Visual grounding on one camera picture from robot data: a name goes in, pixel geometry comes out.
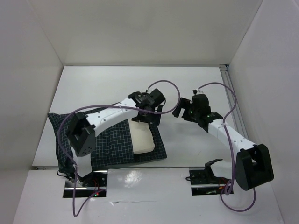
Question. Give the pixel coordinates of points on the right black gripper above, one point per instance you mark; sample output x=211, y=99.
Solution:
x=182, y=108

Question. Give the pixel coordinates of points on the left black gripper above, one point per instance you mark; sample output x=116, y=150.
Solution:
x=153, y=119

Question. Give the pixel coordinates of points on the cream white pillow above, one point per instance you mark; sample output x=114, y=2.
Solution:
x=142, y=137

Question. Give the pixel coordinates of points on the dark blue checkered pillowcase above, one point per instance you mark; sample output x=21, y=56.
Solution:
x=113, y=146

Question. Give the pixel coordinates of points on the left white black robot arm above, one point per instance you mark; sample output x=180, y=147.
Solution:
x=138, y=109

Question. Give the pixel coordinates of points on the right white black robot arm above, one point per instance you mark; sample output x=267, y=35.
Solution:
x=251, y=165

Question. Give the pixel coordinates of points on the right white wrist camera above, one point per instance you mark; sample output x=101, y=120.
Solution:
x=197, y=91

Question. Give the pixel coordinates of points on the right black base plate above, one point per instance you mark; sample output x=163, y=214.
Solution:
x=204, y=185

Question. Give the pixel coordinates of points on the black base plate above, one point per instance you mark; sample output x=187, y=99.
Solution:
x=94, y=184
x=204, y=185

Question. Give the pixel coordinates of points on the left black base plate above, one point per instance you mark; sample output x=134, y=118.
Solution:
x=94, y=184

